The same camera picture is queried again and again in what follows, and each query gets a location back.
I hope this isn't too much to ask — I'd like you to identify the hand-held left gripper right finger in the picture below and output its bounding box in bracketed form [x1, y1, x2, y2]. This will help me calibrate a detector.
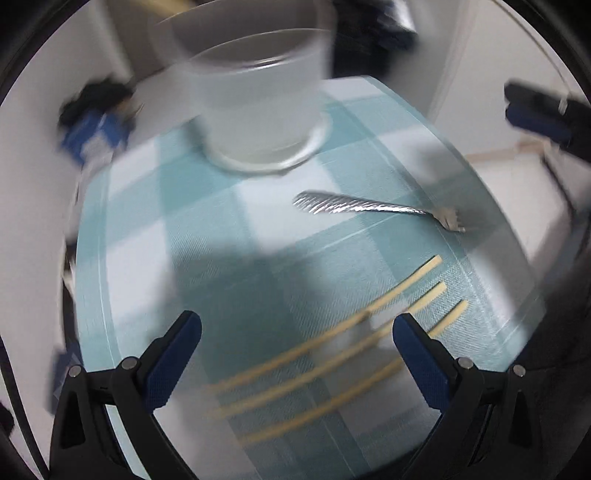
[392, 312, 555, 480]

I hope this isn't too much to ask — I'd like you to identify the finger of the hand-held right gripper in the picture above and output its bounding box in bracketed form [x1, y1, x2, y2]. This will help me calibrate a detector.
[503, 81, 568, 112]
[505, 104, 574, 145]

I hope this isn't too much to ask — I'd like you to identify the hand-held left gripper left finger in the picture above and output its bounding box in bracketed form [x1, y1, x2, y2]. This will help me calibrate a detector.
[48, 310, 203, 480]

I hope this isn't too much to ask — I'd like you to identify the wooden chopstick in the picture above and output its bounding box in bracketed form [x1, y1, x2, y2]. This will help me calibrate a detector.
[238, 300, 469, 445]
[215, 282, 448, 420]
[210, 255, 444, 395]

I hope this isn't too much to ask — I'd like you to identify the frosted white utensil holder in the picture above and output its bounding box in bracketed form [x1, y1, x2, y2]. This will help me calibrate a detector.
[148, 0, 335, 175]

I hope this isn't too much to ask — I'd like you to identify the teal checkered tablecloth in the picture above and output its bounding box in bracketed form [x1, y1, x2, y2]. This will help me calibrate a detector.
[74, 76, 548, 480]

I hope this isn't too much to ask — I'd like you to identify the dark blurred object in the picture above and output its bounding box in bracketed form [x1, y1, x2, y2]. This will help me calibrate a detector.
[331, 0, 419, 78]

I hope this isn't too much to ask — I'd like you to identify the silver fork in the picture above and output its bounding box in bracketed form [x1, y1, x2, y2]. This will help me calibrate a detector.
[292, 190, 467, 233]

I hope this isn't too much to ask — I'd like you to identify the blue cardboard box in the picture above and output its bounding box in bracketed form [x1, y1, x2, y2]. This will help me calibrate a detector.
[60, 111, 132, 164]

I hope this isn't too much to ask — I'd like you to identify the black clothing pile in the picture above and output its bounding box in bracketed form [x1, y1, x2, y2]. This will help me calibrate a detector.
[59, 78, 137, 125]

